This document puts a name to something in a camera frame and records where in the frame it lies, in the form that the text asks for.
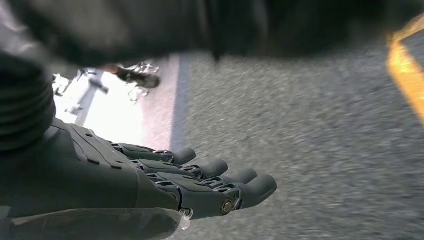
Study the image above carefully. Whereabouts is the yellow floor tape mark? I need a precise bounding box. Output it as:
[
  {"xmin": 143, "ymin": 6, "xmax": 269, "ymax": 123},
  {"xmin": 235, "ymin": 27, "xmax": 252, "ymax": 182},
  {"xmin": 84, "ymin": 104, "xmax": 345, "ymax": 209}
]
[{"xmin": 386, "ymin": 13, "xmax": 424, "ymax": 126}]

